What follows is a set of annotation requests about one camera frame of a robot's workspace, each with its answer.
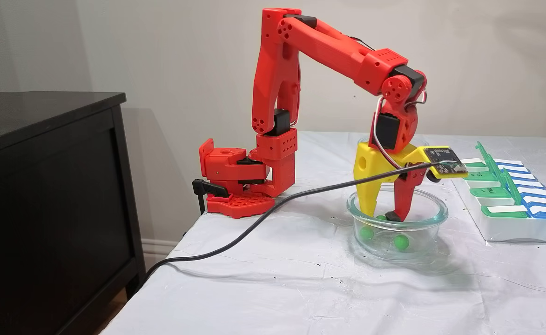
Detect black camera cable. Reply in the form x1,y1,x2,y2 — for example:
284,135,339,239
143,161,443,280

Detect black wooden cabinet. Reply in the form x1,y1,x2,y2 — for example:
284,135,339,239
0,92,147,335

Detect black table clamp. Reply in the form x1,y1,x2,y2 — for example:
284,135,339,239
192,179,230,215

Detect large clear glass bowl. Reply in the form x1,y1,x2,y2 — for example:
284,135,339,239
346,186,449,261

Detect small clear glass bowl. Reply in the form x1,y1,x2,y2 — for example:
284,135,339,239
357,134,430,183

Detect camera board on yellow mount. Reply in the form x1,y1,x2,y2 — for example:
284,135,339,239
415,146,469,180

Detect white tablecloth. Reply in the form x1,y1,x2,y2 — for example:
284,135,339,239
98,132,546,335

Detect white red black servo wire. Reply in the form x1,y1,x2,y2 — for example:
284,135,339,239
404,87,428,111
375,95,406,170

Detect weekly pill organizer box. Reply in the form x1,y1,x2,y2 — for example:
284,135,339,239
459,141,546,245

